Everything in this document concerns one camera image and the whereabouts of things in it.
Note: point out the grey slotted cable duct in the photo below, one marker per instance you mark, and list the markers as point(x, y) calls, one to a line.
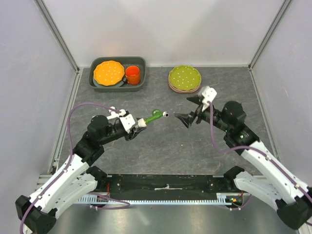
point(219, 200)

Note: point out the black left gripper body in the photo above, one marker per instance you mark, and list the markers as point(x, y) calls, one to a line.
point(130, 135)

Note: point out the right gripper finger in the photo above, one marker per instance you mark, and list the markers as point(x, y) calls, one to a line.
point(195, 99)
point(186, 119)

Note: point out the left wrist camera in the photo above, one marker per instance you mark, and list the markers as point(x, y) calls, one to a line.
point(126, 122)

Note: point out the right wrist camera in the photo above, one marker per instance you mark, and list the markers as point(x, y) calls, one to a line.
point(207, 94)

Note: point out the orange dotted plate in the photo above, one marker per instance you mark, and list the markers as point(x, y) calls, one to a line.
point(109, 72)

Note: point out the green plastic water faucet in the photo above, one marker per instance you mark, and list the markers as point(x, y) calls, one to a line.
point(156, 114)

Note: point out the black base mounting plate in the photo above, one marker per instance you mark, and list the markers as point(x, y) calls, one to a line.
point(165, 187)

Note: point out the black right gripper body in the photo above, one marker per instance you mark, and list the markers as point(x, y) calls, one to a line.
point(204, 115)

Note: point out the teal plate under orange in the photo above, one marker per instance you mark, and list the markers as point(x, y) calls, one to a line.
point(119, 84)

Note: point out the tan bottom plate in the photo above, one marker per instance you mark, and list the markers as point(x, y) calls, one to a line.
point(185, 91)

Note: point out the white pvc elbow fitting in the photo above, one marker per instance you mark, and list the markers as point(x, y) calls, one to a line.
point(141, 123)

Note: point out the pink plate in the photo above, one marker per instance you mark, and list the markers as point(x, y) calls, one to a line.
point(198, 86)

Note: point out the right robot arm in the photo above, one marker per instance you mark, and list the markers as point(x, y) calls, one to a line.
point(289, 196)

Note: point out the orange mug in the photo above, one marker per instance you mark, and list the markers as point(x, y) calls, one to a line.
point(132, 75)

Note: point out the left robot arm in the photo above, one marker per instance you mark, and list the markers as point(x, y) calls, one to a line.
point(77, 176)

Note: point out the white pvc pipe assembly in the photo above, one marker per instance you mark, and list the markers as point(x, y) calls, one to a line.
point(113, 112)

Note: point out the green dotted plate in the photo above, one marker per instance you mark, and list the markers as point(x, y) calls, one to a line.
point(184, 78)

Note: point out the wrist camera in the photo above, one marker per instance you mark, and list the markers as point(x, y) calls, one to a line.
point(207, 94)
point(126, 122)

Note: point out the grey plastic dish tub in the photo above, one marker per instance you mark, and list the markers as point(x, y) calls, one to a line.
point(125, 62)

